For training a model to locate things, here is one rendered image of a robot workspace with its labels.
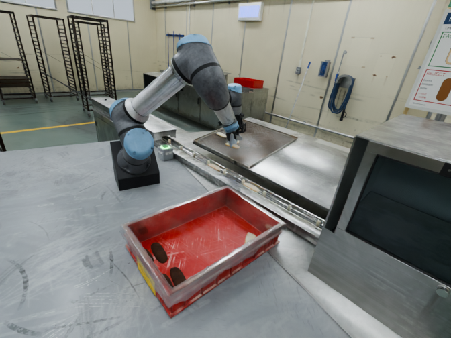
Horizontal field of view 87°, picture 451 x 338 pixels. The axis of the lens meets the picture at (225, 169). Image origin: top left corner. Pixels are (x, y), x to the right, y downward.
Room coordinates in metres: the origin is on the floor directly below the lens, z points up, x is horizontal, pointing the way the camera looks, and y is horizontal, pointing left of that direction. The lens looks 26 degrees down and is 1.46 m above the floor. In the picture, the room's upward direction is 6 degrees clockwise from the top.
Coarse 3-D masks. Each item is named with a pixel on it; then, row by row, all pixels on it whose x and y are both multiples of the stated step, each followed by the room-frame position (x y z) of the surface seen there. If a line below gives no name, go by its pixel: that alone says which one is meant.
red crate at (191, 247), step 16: (224, 208) 0.88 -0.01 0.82; (192, 224) 0.75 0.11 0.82; (208, 224) 0.76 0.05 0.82; (224, 224) 0.77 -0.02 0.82; (240, 224) 0.78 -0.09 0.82; (160, 240) 0.64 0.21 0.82; (176, 240) 0.65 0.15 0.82; (192, 240) 0.66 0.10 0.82; (208, 240) 0.67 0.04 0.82; (224, 240) 0.68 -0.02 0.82; (240, 240) 0.68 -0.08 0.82; (272, 240) 0.67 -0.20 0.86; (176, 256) 0.58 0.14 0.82; (192, 256) 0.58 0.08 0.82; (208, 256) 0.59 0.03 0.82; (256, 256) 0.60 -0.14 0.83; (192, 272) 0.52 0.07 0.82; (224, 272) 0.50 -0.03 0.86; (208, 288) 0.46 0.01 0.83; (176, 304) 0.39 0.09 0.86
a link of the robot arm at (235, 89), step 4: (228, 84) 1.30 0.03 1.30; (232, 84) 1.29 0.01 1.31; (236, 84) 1.29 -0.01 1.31; (228, 88) 1.28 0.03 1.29; (232, 88) 1.27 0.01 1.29; (236, 88) 1.27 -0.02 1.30; (240, 88) 1.28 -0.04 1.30; (232, 92) 1.27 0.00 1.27; (236, 92) 1.27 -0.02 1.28; (240, 92) 1.28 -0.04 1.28; (232, 96) 1.26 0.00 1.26; (236, 96) 1.27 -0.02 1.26; (240, 96) 1.29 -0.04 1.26; (232, 100) 1.26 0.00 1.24; (236, 100) 1.27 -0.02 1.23; (240, 100) 1.29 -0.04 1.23; (232, 104) 1.28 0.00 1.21; (236, 104) 1.28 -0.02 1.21; (240, 104) 1.29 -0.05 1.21
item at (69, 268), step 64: (0, 192) 0.83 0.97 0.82; (64, 192) 0.88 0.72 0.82; (128, 192) 0.93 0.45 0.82; (192, 192) 0.99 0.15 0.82; (0, 256) 0.51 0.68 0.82; (64, 256) 0.54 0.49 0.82; (128, 256) 0.56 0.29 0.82; (0, 320) 0.33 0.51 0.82; (64, 320) 0.34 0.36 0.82; (128, 320) 0.36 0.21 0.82; (192, 320) 0.38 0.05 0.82; (256, 320) 0.39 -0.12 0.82; (320, 320) 0.41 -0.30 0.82
